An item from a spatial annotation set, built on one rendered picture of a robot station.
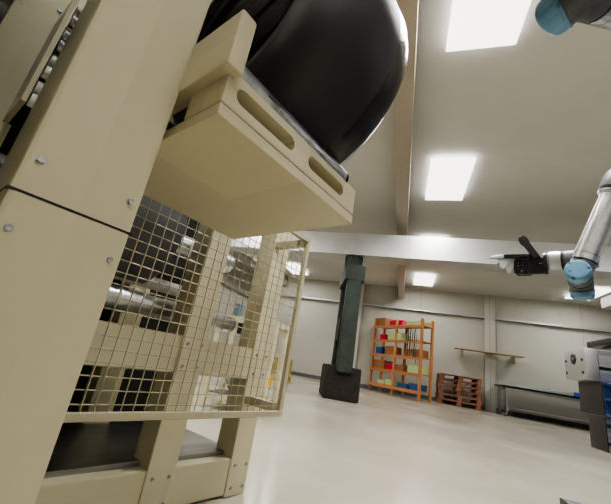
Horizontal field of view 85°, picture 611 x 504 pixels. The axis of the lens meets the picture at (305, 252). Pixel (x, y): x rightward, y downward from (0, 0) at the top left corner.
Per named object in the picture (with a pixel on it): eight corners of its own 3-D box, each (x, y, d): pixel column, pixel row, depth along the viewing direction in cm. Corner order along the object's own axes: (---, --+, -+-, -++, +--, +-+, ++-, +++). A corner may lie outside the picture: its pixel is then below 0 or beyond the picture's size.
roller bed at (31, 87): (20, 98, 66) (76, -7, 76) (2, 121, 75) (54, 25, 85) (119, 154, 81) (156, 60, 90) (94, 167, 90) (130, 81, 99)
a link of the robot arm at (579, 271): (653, 152, 111) (593, 286, 109) (651, 169, 118) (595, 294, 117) (608, 150, 119) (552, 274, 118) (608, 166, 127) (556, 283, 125)
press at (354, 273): (362, 400, 621) (377, 248, 715) (356, 404, 530) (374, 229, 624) (321, 392, 644) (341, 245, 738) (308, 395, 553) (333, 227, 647)
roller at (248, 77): (228, 70, 48) (235, 46, 50) (209, 81, 51) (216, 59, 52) (348, 187, 74) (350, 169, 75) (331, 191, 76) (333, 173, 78)
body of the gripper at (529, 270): (512, 273, 140) (547, 271, 132) (511, 253, 141) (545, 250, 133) (516, 276, 145) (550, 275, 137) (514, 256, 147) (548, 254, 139)
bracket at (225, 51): (227, 60, 43) (244, 6, 46) (99, 142, 67) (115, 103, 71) (246, 79, 46) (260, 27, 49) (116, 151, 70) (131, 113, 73)
